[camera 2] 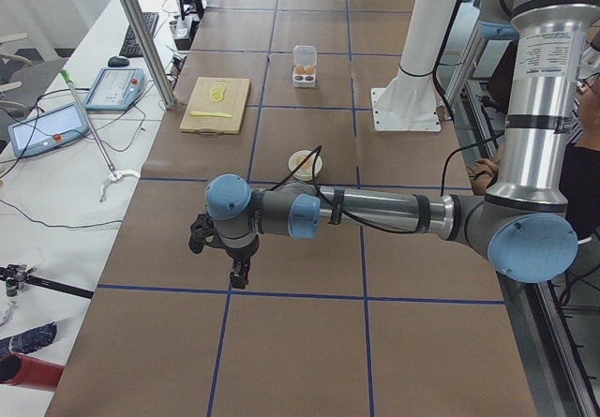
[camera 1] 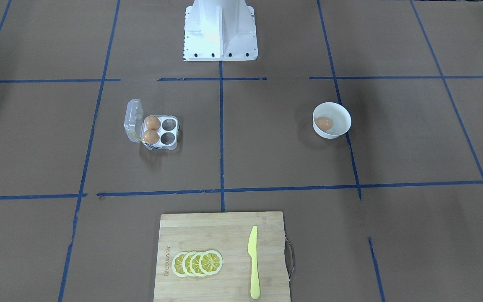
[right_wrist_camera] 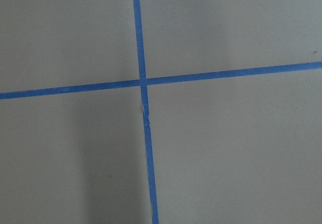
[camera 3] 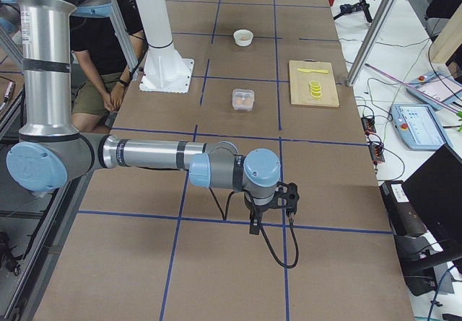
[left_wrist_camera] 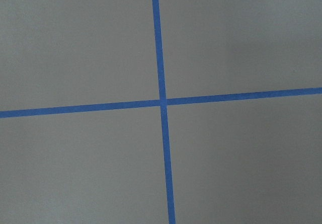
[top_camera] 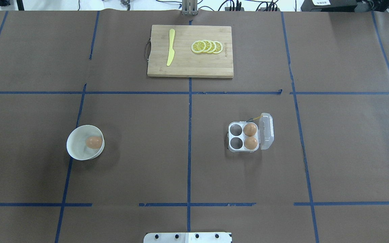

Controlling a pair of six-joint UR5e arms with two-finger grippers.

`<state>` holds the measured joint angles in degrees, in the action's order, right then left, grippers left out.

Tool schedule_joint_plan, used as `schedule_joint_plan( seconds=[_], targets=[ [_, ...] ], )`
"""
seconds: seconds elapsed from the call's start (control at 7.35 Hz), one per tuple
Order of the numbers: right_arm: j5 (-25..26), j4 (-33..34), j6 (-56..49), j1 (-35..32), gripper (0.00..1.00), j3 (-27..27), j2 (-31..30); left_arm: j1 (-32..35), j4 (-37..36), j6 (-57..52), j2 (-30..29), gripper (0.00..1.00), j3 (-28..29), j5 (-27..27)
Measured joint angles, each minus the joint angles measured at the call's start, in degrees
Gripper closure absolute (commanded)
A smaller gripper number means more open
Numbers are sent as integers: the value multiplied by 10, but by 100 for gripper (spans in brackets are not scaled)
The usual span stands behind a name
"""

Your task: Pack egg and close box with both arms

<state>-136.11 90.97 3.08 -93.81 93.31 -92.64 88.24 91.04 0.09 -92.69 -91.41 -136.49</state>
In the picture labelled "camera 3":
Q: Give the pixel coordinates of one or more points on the aluminium frame post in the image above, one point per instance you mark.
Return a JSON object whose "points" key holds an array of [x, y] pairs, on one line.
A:
{"points": [[370, 39]]}

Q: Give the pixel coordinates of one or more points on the white pedestal column base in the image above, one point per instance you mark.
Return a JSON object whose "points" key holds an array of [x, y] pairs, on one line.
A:
{"points": [[164, 69]]}

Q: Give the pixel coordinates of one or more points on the lemon slice four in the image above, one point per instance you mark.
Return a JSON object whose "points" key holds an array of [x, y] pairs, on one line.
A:
{"points": [[316, 95]]}

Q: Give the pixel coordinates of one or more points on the lemon slice two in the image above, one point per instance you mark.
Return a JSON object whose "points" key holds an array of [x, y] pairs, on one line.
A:
{"points": [[315, 87]]}

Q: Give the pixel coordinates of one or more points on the near blue teach pendant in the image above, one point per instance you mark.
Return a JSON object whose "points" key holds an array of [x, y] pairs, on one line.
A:
{"points": [[418, 126]]}

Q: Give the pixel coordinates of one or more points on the blue teach pendant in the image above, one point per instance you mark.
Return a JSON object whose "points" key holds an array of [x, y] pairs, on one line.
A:
{"points": [[418, 126], [442, 88]]}

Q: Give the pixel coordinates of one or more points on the black camera tripod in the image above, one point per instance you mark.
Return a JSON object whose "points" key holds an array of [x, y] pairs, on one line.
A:
{"points": [[361, 6]]}

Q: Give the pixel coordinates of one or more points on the bamboo cutting board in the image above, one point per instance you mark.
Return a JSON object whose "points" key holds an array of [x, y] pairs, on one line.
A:
{"points": [[300, 89]]}

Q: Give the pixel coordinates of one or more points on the lemon slice one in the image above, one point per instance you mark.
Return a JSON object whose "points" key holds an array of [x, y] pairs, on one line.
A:
{"points": [[314, 83]]}

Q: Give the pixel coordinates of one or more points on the clear plastic egg box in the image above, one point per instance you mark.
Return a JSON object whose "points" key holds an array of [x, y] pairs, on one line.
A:
{"points": [[242, 93]]}

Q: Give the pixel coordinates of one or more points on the far blue teach pendant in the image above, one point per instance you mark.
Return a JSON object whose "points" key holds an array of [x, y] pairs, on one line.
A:
{"points": [[442, 88]]}

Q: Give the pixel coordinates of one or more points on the yellow plastic knife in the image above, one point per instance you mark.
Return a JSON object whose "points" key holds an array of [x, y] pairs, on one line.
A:
{"points": [[319, 71]]}

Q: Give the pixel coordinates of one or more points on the lemon slice three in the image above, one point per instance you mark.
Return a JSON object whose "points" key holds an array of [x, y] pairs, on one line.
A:
{"points": [[316, 91]]}

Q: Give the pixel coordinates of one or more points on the seated person in black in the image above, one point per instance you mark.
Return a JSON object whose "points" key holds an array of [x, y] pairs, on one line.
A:
{"points": [[100, 56]]}

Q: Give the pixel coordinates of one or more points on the white round bowl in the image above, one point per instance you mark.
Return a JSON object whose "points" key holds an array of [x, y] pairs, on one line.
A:
{"points": [[239, 33]]}

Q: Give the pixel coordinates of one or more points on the black computer monitor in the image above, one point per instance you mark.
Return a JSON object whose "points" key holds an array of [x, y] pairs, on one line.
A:
{"points": [[425, 215]]}

